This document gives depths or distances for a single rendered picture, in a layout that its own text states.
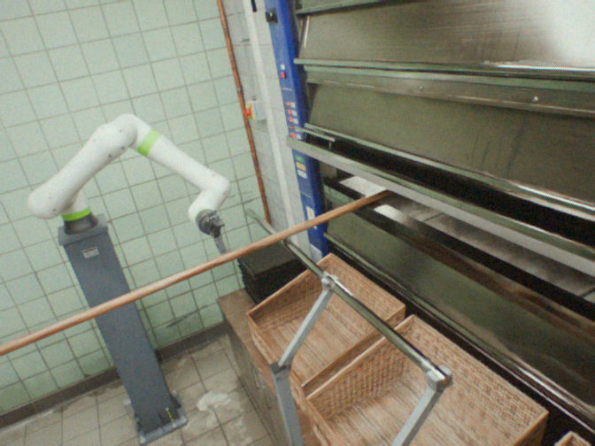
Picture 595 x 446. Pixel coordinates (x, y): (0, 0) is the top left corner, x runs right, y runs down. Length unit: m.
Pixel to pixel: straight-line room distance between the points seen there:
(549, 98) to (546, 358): 0.66
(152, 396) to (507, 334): 1.84
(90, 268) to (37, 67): 1.03
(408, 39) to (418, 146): 0.30
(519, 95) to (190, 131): 2.00
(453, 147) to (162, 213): 1.94
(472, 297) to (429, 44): 0.74
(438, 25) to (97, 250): 1.65
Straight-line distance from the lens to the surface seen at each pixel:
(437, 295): 1.63
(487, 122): 1.26
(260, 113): 2.53
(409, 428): 1.12
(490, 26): 1.19
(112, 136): 1.85
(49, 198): 2.04
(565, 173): 1.12
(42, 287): 2.98
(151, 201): 2.84
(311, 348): 2.08
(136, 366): 2.57
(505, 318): 1.46
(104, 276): 2.31
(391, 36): 1.47
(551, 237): 1.01
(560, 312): 1.29
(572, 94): 1.08
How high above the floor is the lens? 1.92
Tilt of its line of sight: 24 degrees down
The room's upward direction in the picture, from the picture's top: 11 degrees counter-clockwise
